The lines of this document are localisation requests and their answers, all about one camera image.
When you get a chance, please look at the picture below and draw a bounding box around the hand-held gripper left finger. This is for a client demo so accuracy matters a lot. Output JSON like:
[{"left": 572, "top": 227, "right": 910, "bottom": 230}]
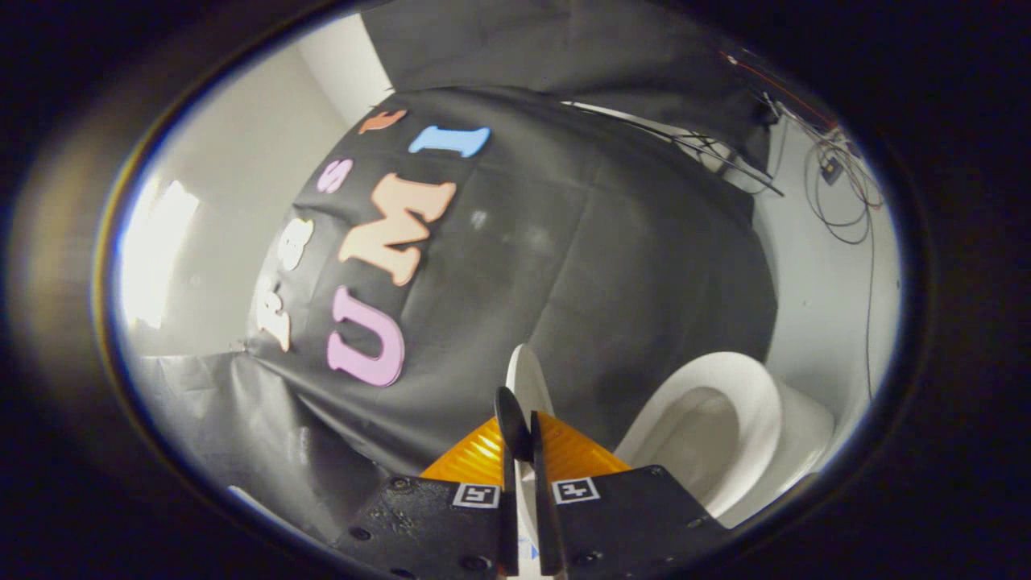
[{"left": 334, "top": 387, "right": 532, "bottom": 579}]

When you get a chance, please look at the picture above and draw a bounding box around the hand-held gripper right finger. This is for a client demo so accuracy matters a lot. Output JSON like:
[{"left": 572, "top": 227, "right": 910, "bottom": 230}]
[{"left": 530, "top": 411, "right": 730, "bottom": 579}]

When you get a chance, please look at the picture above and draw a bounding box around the white toilet lid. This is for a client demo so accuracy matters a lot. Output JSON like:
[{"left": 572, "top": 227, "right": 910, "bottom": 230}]
[{"left": 505, "top": 344, "right": 558, "bottom": 579}]

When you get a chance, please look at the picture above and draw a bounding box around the white ceramic toilet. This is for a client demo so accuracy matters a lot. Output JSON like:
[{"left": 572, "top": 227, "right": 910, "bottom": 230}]
[{"left": 614, "top": 351, "right": 838, "bottom": 529}]

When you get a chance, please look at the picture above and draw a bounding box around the black backdrop cloth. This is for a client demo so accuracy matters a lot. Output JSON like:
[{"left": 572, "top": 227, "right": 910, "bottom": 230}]
[{"left": 129, "top": 0, "right": 779, "bottom": 549}]

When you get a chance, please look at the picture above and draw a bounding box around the black tripod stand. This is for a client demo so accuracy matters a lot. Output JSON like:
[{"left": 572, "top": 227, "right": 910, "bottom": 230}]
[{"left": 564, "top": 100, "right": 786, "bottom": 199}]

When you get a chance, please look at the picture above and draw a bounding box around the coiled black cable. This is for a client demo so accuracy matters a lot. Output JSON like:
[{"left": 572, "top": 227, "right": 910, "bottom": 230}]
[{"left": 804, "top": 119, "right": 888, "bottom": 400}]

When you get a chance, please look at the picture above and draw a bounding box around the red cable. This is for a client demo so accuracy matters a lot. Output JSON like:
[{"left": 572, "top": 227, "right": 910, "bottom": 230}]
[{"left": 719, "top": 50, "right": 838, "bottom": 134}]

